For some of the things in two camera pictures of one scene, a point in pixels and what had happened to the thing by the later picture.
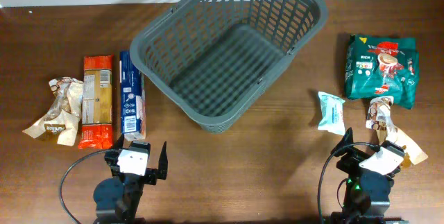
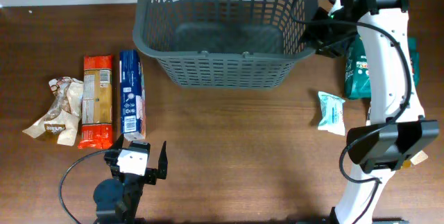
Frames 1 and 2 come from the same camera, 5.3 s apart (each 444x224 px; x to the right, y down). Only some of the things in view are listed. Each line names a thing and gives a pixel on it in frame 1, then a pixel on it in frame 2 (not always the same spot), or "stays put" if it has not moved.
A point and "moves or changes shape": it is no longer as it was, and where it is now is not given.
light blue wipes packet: x=332 y=119 stays put
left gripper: x=152 y=175 stays put
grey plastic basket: x=211 y=50 moves or changes shape
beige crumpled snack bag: x=62 y=122 stays put
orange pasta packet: x=97 y=114 stays put
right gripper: x=353 y=157 -> x=314 y=33
